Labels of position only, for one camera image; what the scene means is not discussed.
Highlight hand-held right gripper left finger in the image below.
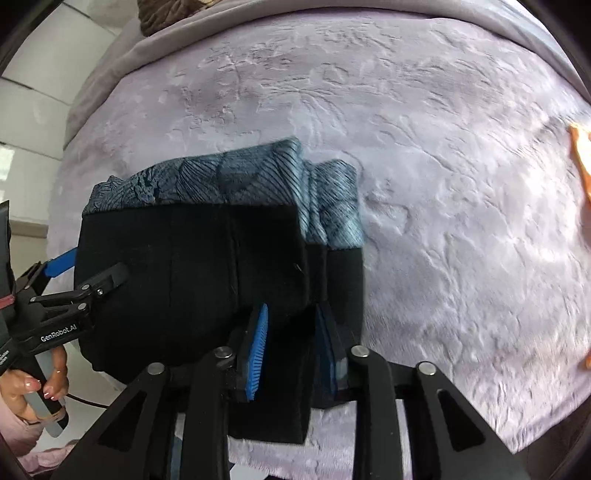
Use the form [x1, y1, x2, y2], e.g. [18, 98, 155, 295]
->
[48, 302, 269, 480]

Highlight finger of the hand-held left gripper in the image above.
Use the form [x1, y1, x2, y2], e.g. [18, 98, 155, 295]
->
[30, 262, 129, 319]
[16, 247, 79, 296]

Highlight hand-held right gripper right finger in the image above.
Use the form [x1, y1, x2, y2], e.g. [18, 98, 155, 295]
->
[315, 302, 532, 480]

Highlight black pants with blue lining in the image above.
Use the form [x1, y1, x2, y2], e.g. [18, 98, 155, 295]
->
[74, 137, 366, 446]

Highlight person's left forearm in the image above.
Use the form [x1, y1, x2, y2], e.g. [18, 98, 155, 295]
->
[0, 413, 44, 460]

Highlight person's left hand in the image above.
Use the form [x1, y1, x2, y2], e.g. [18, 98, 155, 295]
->
[0, 346, 70, 425]

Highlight purple embossed blanket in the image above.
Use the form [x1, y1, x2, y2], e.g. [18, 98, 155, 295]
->
[46, 16, 591, 476]

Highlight grey purple duvet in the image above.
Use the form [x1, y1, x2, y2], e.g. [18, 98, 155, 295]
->
[64, 0, 591, 148]

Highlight brown fuzzy cloth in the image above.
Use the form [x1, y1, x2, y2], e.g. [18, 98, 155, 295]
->
[139, 0, 222, 37]

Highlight orange cloth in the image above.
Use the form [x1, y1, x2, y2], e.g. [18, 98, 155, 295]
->
[568, 122, 591, 206]

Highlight black cable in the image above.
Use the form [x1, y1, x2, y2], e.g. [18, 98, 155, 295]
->
[65, 392, 112, 409]

